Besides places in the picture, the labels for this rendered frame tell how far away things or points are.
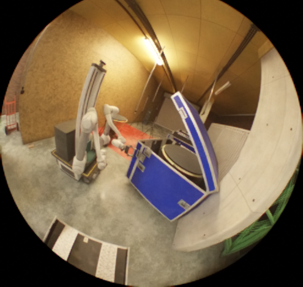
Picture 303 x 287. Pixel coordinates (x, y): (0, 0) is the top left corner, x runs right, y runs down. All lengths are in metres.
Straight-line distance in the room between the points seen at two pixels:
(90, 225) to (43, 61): 3.01
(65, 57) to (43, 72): 0.61
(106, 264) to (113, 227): 0.59
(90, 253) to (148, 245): 0.77
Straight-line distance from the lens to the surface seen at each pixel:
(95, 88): 1.47
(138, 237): 1.57
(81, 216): 1.58
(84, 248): 1.51
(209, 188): 1.08
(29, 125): 2.86
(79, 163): 1.18
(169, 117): 8.51
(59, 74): 2.71
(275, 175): 0.91
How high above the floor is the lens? 1.50
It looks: 18 degrees down
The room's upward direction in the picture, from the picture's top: 23 degrees clockwise
